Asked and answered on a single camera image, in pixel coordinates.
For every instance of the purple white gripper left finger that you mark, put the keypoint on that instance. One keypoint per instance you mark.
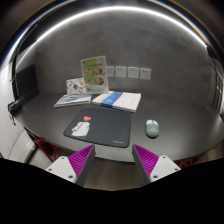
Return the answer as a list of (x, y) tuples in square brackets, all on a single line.
[(74, 168)]

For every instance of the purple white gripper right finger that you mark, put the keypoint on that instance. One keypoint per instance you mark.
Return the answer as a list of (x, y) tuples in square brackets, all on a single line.
[(150, 166)]

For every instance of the light green computer mouse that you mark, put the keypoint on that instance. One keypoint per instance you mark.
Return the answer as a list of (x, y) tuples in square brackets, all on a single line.
[(152, 128)]

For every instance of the black mouse pad with cartoon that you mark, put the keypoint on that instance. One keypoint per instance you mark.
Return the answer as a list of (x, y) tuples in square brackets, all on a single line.
[(101, 126)]

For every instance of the red chair left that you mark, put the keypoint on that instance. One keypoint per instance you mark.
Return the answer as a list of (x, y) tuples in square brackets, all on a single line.
[(49, 150)]

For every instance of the red chair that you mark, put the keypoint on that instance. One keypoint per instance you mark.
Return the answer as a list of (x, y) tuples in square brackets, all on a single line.
[(190, 161), (49, 150)]

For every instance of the red chair right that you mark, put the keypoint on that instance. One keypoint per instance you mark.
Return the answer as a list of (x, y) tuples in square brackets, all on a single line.
[(190, 161)]

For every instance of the grey magazine lying flat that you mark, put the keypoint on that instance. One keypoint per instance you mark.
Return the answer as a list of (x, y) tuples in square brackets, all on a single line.
[(73, 99)]

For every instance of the white book with blue band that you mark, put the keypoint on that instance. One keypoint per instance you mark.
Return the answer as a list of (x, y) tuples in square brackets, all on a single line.
[(119, 100)]

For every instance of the small colourful sticker card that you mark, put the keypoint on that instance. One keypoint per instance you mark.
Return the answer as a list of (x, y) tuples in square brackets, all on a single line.
[(75, 86)]

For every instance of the upright acrylic menu sign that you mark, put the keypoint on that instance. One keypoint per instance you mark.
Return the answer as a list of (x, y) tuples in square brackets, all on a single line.
[(95, 75)]

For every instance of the dark monitor on left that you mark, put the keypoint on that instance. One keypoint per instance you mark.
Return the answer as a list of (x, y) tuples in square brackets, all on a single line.
[(26, 84)]

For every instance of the white wall socket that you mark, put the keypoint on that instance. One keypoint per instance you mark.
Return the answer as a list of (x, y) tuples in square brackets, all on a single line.
[(110, 71), (133, 72), (145, 73), (120, 71)]

